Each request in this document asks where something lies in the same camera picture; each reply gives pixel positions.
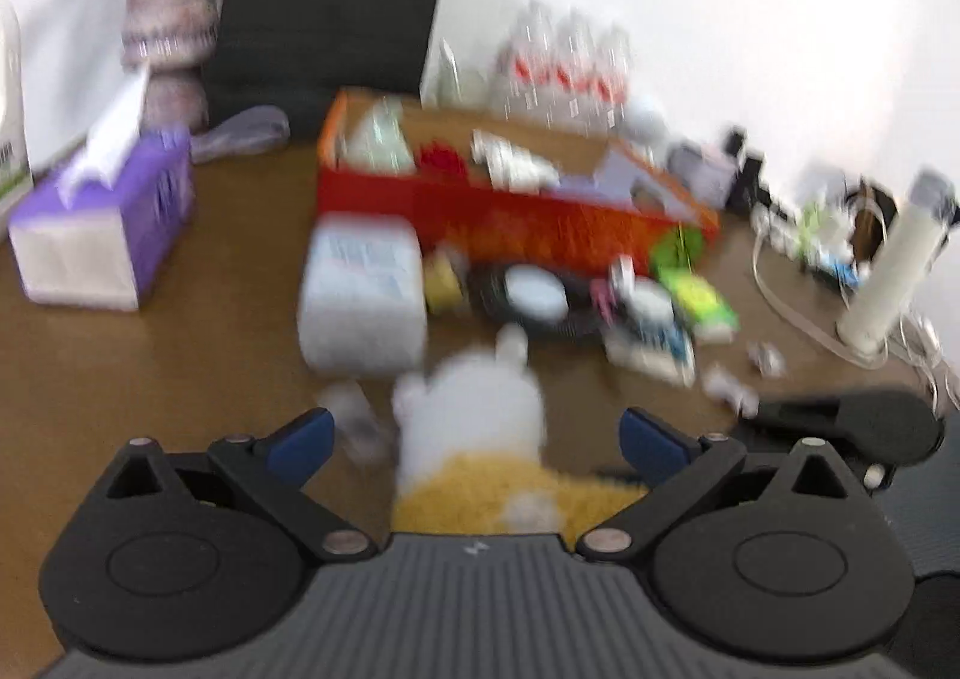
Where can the white thermos bottle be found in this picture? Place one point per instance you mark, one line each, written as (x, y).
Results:
(892, 259)

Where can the brown round stand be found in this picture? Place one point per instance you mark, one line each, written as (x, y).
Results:
(870, 218)

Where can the pink clip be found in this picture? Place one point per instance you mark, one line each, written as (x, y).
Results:
(611, 289)

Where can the blue wipes packet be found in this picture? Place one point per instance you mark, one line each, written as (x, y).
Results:
(652, 349)

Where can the large white tissue pack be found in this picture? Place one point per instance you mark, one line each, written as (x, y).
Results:
(364, 296)

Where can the grey tin box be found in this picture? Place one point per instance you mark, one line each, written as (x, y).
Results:
(701, 171)

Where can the purple tissue box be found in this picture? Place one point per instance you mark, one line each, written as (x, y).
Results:
(112, 229)

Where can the clear water bottle red label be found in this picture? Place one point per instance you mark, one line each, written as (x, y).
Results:
(571, 68)
(613, 75)
(525, 60)

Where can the patterned vase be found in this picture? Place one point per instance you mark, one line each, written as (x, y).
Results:
(169, 34)

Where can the white round speaker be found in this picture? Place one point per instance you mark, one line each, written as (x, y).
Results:
(646, 118)

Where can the orange cardboard box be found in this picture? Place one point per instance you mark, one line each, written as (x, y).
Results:
(517, 221)

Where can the black chair back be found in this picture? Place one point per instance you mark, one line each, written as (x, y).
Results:
(330, 12)

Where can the white and yellow plush toy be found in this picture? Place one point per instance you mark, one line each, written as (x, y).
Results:
(472, 424)

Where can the white printed tube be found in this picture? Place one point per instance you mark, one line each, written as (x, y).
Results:
(514, 162)

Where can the small cookie packet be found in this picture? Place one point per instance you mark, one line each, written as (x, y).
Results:
(766, 358)

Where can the small black box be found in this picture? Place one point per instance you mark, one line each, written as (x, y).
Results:
(735, 141)

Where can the clear glass figurine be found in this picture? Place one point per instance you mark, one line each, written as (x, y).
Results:
(379, 139)

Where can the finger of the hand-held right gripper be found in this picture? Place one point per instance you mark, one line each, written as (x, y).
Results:
(799, 416)

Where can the clear plastic wrapper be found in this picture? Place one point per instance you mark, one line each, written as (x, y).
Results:
(729, 390)

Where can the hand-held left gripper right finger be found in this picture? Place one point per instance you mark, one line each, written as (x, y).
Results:
(651, 450)

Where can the yellow tape roll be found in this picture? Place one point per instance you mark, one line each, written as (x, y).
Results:
(444, 281)

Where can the grey purple cloth pouch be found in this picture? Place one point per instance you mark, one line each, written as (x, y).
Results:
(240, 133)

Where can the white power adapter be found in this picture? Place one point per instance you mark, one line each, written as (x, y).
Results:
(534, 293)

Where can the green spray bottle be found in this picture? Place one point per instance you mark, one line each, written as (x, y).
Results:
(811, 229)

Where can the tall black box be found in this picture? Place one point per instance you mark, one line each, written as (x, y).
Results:
(748, 180)

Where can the green tissue pack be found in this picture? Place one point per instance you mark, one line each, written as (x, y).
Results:
(701, 304)

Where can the red rose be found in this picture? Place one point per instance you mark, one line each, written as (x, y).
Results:
(442, 162)

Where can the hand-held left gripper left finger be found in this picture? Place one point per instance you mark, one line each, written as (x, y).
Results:
(304, 446)

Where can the glass cup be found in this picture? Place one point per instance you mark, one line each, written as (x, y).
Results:
(454, 75)

